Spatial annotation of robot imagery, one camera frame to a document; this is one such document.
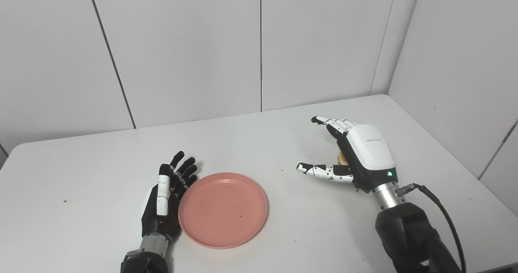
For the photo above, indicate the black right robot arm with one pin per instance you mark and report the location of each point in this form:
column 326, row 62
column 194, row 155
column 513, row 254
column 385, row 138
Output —
column 408, row 232

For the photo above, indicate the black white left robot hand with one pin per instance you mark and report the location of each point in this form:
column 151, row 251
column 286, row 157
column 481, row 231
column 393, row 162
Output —
column 156, row 220

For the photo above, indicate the toy hamburger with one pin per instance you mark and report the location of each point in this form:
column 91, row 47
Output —
column 342, row 158

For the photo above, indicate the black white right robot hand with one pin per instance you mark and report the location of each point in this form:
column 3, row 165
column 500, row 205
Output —
column 370, row 147

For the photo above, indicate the pink plastic plate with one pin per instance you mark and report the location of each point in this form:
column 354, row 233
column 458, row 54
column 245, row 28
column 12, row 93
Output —
column 222, row 210

